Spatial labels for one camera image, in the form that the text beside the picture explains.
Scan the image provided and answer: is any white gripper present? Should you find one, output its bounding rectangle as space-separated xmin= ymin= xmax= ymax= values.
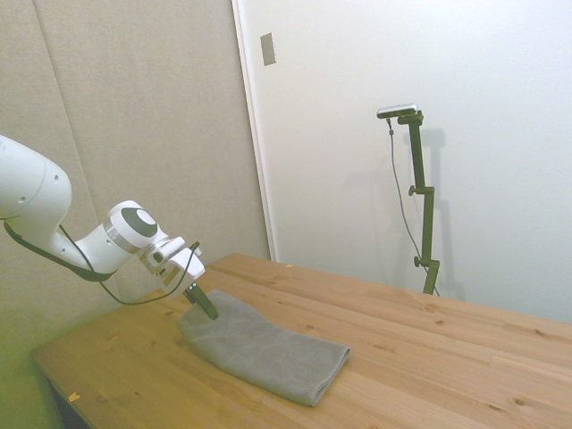
xmin=137 ymin=244 xmax=219 ymax=321

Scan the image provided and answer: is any grey towel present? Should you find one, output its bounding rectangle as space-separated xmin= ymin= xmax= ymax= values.
xmin=178 ymin=289 xmax=352 ymax=408

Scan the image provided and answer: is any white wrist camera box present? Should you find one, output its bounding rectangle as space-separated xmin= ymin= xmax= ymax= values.
xmin=148 ymin=236 xmax=187 ymax=269

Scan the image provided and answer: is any white door frame trim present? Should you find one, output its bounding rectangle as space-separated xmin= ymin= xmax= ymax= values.
xmin=231 ymin=0 xmax=279 ymax=263

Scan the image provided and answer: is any dark articulated camera stand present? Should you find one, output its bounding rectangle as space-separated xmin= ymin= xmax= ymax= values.
xmin=396 ymin=111 xmax=442 ymax=296

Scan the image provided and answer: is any grey wall plate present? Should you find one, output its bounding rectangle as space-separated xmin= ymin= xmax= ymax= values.
xmin=259 ymin=31 xmax=279 ymax=68

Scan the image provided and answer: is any silver exterior camera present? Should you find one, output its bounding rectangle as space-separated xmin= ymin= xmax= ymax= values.
xmin=375 ymin=102 xmax=421 ymax=121

